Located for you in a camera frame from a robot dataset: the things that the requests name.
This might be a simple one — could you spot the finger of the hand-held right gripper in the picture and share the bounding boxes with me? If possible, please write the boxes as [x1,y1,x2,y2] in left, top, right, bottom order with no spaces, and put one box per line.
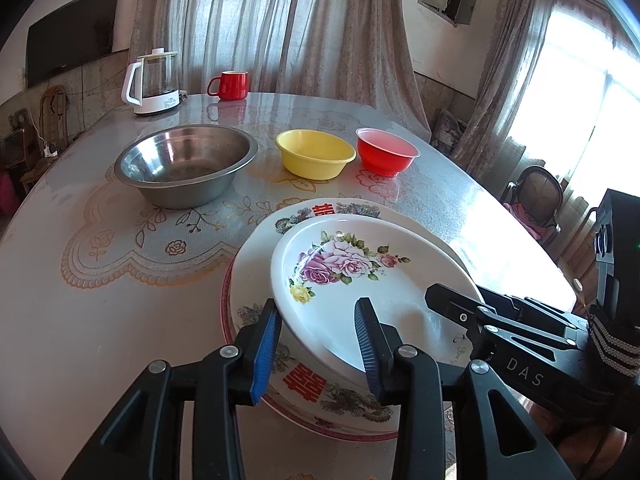
[424,282,592,337]
[467,317,586,361]

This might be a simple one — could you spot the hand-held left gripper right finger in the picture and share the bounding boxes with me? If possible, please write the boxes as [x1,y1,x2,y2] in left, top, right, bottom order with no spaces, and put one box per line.
[354,297,576,480]

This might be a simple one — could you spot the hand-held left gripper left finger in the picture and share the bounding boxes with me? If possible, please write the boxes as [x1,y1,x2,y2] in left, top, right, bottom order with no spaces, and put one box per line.
[65,297,283,480]

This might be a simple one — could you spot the white plate with rose print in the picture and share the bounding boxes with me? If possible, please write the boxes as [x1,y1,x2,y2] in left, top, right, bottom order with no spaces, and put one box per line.
[270,212,488,376]

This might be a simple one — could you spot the large pink-rimmed floral plate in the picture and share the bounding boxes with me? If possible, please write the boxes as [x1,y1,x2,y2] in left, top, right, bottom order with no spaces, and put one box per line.
[220,210,476,445]

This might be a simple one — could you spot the red plastic bowl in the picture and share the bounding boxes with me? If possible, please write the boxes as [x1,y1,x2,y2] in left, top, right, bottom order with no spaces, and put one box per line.
[355,127,419,178]

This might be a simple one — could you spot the yellow plastic bowl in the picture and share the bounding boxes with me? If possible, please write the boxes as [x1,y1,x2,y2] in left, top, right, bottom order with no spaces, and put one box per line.
[275,129,358,181]

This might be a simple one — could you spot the stainless steel bowl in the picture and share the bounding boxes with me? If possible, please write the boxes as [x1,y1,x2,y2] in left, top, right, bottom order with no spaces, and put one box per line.
[114,124,259,209]

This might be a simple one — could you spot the person's right hand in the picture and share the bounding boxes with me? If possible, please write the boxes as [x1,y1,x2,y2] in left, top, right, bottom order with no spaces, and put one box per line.
[586,310,640,411]

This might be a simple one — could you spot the pink seat cushion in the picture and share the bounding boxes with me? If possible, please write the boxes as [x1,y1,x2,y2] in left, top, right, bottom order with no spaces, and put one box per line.
[502,201,551,241]

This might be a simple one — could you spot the dark wicker-back chair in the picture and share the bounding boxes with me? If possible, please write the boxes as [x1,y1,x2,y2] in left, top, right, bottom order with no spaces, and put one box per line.
[500,165,563,248]

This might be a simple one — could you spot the patterned bag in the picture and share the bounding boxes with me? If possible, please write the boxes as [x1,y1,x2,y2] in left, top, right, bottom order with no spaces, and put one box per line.
[432,109,468,153]

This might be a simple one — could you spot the beige sheer curtain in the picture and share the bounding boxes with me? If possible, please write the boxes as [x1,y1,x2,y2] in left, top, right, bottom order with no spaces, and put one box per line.
[129,0,432,143]
[452,0,566,181]

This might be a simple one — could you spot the bright window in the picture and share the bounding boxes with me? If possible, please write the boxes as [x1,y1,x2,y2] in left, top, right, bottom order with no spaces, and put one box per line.
[500,0,640,206]

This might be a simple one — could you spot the red mug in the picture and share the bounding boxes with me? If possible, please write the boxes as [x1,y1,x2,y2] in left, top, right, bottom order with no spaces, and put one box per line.
[207,70,250,101]

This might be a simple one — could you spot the white glass electric kettle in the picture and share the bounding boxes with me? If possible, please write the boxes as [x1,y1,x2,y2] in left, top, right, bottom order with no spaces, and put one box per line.
[121,48,182,117]

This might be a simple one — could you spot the pink plastic stool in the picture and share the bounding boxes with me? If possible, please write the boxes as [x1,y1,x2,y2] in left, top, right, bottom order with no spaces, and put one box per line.
[0,170,21,216]

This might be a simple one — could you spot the light wooden chair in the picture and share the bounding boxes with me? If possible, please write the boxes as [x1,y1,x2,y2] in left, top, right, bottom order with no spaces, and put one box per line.
[39,85,71,151]

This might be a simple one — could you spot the small dark appliance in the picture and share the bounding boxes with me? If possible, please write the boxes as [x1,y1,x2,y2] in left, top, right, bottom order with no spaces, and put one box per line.
[0,130,28,166]

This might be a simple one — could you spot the black wall television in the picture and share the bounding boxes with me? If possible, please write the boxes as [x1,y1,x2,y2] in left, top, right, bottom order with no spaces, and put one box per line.
[25,0,122,88]

